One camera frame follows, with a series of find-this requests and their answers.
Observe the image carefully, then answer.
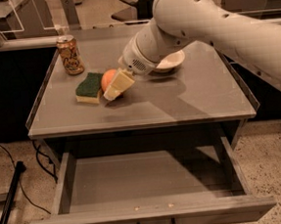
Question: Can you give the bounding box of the black office chair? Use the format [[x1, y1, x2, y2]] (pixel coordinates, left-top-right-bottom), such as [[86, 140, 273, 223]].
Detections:
[[112, 0, 154, 22]]

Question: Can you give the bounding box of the white bowl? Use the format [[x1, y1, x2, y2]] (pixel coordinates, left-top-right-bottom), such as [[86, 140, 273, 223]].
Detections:
[[154, 51, 185, 73]]

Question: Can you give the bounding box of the orange fruit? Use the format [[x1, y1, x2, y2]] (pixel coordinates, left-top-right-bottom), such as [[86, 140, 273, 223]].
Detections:
[[101, 69, 117, 92]]

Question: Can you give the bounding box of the open grey top drawer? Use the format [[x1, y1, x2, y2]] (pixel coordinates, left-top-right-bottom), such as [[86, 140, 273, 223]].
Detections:
[[31, 139, 276, 224]]

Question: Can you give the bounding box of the clear acrylic barrier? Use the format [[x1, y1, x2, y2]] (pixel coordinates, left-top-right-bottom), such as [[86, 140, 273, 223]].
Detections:
[[0, 0, 281, 49]]

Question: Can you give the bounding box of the black floor stand bar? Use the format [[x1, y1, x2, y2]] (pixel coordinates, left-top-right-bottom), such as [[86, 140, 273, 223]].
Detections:
[[0, 160, 25, 224]]

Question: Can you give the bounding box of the green yellow sponge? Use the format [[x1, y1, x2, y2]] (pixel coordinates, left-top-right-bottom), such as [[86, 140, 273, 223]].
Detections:
[[75, 72, 103, 105]]

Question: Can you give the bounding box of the grey cabinet table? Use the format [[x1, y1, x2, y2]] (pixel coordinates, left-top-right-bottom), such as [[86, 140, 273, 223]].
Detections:
[[26, 41, 258, 143]]

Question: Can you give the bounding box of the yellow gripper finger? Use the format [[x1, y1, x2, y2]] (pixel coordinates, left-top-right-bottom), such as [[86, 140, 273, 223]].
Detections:
[[104, 68, 135, 101]]

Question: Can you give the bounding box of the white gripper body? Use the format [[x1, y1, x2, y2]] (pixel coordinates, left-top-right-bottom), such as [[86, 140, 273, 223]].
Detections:
[[118, 19, 174, 75]]

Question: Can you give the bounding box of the golden soda can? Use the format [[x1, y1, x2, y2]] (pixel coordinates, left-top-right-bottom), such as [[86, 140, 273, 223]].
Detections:
[[56, 35, 85, 75]]

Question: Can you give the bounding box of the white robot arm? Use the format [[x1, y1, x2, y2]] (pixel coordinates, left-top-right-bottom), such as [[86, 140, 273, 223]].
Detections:
[[104, 0, 281, 101]]

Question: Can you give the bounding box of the black floor cable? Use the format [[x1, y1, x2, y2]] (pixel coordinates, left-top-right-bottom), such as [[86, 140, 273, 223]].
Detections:
[[0, 137, 62, 219]]

